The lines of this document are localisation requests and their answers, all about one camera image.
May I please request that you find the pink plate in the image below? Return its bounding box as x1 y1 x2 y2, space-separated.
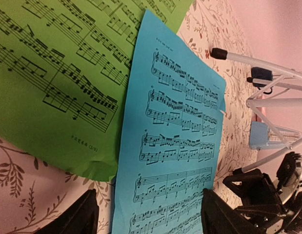
253 95 266 122

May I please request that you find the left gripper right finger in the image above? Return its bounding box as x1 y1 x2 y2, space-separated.
201 188 261 234

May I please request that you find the dark blue mug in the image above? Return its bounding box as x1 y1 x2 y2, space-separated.
246 67 273 90

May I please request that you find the green sheet music page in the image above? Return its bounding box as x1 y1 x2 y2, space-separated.
0 0 192 181

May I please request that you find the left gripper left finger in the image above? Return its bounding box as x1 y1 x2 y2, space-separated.
35 189 99 234

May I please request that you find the light blue music stand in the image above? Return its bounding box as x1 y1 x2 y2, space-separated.
210 47 302 175

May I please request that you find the blue metronome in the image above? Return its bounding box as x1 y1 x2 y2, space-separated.
249 121 302 150

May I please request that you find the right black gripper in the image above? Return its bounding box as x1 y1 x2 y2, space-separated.
223 169 287 217

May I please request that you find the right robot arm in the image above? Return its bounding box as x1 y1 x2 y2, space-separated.
223 152 302 234

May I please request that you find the blue sheet music page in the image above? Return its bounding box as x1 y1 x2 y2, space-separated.
112 11 226 234

